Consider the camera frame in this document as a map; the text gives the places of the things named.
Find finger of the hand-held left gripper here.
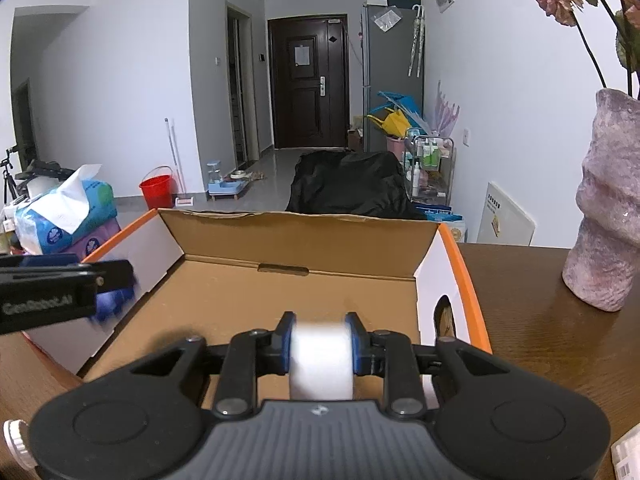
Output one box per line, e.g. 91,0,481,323
92,259,137,326

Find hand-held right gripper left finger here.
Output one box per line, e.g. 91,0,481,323
130,311,297,419

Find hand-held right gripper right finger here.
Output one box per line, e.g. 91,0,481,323
345,312,507,419

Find white translucent plastic box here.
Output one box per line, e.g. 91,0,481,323
288,323,355,402

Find orange cardboard box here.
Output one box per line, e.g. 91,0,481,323
22,208,494,392

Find purple tissue pack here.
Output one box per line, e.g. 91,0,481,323
59,217,123,264

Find blue tissue pack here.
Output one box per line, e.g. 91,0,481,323
13,163,119,255

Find red bucket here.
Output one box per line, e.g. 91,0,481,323
138,165,175,211

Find black tripod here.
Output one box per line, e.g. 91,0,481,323
0,144,32,207

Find white mop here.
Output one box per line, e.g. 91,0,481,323
164,117,195,207

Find blue pet feeder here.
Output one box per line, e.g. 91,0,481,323
206,160,246,200

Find black bag on floor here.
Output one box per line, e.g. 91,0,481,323
284,149,426,220

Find metal storage cart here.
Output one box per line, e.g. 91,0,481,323
402,129,456,206

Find white board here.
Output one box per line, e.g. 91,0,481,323
476,181,536,247

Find dark brown door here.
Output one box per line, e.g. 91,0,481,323
267,13,350,150

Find pink textured vase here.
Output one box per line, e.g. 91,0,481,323
562,88,640,313

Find grey refrigerator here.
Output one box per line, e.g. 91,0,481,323
361,0,425,154

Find white hanging umbrellas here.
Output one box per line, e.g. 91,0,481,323
408,3,426,79

